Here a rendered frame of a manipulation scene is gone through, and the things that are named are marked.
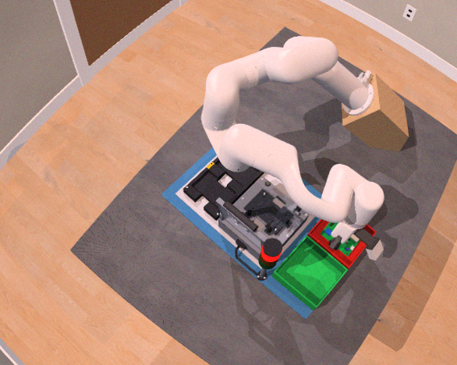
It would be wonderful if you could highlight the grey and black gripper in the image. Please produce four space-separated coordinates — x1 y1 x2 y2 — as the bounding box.
329 220 357 250

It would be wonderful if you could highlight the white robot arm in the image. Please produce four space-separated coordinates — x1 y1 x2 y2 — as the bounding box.
201 37 384 260

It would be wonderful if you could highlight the green circuit board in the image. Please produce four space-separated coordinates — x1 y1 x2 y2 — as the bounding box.
320 222 360 256

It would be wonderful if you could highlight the red bin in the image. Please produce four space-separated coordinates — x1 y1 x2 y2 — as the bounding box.
308 219 376 269

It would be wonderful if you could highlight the green bin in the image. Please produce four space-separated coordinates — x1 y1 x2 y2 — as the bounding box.
271 235 348 310

